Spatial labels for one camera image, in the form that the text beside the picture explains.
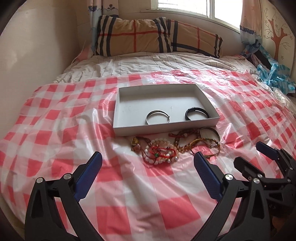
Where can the right patterned curtain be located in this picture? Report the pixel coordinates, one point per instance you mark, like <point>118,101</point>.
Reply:
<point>251,27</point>

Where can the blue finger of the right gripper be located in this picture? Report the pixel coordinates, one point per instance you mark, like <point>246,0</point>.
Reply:
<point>267,151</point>

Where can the window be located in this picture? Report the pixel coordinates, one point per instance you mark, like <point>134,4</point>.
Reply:
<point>225,12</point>

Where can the red string bracelet green bead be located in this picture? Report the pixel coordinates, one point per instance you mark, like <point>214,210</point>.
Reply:
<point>158,153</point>

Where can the tree decorated headboard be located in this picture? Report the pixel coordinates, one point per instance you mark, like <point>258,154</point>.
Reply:
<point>277,37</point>

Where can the blue white crumpled cloth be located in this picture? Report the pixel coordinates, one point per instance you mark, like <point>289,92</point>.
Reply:
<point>268,69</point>

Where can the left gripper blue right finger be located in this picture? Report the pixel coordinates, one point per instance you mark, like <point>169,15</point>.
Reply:
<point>210,175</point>

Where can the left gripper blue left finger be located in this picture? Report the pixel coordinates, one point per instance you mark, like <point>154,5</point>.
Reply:
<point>85,175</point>

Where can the red white checkered plastic sheet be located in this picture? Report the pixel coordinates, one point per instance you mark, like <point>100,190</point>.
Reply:
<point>61,125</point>

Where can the engraved silver bangle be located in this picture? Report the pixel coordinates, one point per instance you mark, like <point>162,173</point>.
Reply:
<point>211,135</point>

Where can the white striped bed sheet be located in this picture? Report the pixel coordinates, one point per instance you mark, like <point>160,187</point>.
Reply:
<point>141,62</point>

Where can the white cardboard box tray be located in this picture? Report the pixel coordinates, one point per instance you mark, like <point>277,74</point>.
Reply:
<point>186,104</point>

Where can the plaid beige pillow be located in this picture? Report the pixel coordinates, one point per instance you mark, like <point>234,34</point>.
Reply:
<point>116,37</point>

